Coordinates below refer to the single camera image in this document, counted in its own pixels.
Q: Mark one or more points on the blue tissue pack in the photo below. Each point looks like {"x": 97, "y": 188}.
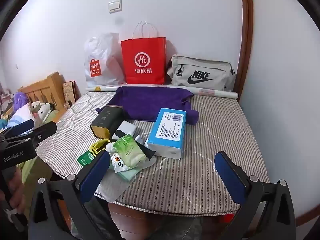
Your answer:
{"x": 167, "y": 135}

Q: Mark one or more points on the wooden headboard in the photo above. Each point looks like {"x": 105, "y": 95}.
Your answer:
{"x": 47, "y": 87}

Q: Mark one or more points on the spotted white plush toy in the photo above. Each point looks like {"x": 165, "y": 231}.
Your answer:
{"x": 43, "y": 111}

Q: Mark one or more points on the rolled printed paper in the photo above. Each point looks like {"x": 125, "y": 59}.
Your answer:
{"x": 217, "y": 93}

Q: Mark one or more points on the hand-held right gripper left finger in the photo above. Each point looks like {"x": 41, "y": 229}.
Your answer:
{"x": 96, "y": 175}

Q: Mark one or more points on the purple towel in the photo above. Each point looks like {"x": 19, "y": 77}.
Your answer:
{"x": 150, "y": 102}

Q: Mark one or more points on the white wall light switch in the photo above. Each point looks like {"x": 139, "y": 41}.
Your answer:
{"x": 115, "y": 6}

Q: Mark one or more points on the purple plush toy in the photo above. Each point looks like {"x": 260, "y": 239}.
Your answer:
{"x": 20, "y": 101}

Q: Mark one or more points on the mint green cloth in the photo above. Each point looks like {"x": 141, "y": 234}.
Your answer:
{"x": 128, "y": 173}

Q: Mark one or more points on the clear plastic bag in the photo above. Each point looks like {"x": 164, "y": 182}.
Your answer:
{"x": 110, "y": 190}

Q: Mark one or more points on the grey waist bag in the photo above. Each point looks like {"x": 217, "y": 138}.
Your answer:
{"x": 220, "y": 80}

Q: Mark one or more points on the striped mattress pad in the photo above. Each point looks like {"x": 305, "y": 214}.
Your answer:
{"x": 200, "y": 180}

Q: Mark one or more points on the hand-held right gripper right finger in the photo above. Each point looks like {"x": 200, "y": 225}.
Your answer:
{"x": 230, "y": 177}

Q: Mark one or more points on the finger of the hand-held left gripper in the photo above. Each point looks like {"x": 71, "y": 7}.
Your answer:
{"x": 42, "y": 132}
{"x": 21, "y": 126}

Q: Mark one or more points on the green bedsheet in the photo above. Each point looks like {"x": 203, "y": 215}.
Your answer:
{"x": 27, "y": 170}

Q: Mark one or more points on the white cartoon snack packet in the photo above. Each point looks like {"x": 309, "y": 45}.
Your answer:
{"x": 117, "y": 161}

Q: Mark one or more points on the white plastic shopping bag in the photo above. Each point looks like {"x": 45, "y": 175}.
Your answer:
{"x": 102, "y": 55}

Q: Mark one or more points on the person's left hand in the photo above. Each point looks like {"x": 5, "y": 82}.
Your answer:
{"x": 18, "y": 190}

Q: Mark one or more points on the yellow black sachet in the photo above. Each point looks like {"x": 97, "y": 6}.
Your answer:
{"x": 98, "y": 146}

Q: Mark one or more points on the red paper bag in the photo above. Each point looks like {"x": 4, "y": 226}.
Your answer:
{"x": 143, "y": 52}

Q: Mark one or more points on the small red object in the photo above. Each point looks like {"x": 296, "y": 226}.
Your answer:
{"x": 228, "y": 217}

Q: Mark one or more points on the small green packet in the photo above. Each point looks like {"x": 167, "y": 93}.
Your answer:
{"x": 85, "y": 158}

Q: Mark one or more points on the dark green tin box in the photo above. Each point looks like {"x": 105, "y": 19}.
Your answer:
{"x": 106, "y": 120}

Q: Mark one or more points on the green tissue packet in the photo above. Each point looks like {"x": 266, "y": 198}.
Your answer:
{"x": 130, "y": 152}

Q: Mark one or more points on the small white box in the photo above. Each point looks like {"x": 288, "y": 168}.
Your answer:
{"x": 127, "y": 128}

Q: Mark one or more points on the patterned brown book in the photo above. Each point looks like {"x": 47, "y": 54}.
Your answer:
{"x": 71, "y": 92}

